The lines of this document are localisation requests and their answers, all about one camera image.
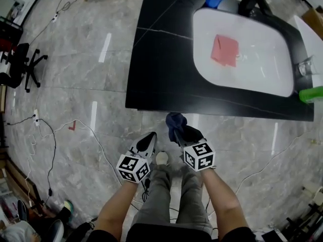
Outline black cable with adapter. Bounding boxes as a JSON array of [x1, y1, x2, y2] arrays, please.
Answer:
[[6, 118, 57, 206]]

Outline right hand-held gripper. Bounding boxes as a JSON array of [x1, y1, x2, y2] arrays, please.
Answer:
[[174, 125, 216, 172]]

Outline green bottle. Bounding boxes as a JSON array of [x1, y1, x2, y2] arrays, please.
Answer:
[[298, 86, 323, 104]]

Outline clear glass cup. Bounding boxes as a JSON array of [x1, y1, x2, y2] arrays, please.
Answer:
[[297, 55, 315, 77]]

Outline person's grey trousers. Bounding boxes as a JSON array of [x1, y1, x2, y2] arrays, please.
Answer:
[[131, 163, 214, 236]]

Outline black sink cabinet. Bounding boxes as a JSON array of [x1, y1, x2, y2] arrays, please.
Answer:
[[125, 0, 315, 123]]

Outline person's white shoe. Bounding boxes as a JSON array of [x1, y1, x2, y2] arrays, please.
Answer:
[[155, 151, 170, 165]]

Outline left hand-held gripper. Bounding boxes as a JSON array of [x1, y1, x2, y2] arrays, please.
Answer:
[[116, 132, 157, 184]]

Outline white sink basin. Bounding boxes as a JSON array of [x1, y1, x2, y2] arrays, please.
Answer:
[[192, 7, 295, 98]]

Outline cardboard box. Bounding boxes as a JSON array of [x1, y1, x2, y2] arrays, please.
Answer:
[[301, 7, 323, 40]]

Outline black office chair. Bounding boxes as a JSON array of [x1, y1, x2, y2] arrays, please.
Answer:
[[0, 42, 49, 93]]

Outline red cloth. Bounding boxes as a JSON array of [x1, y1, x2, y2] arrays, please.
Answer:
[[210, 34, 239, 68]]

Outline white floor cable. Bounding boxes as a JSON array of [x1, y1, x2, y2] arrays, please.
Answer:
[[24, 118, 142, 206]]

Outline dark blue cloth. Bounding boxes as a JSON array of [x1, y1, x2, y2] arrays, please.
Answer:
[[165, 112, 188, 143]]

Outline black bag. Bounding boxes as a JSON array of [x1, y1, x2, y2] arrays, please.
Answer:
[[65, 220, 95, 242]]

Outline person's right forearm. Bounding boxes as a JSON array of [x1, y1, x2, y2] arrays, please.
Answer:
[[201, 167, 250, 241]]

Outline person's black shirt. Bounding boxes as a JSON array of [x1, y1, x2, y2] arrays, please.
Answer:
[[87, 222, 257, 242]]

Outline person's left forearm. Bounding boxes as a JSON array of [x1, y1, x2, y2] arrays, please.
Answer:
[[92, 178, 139, 241]]

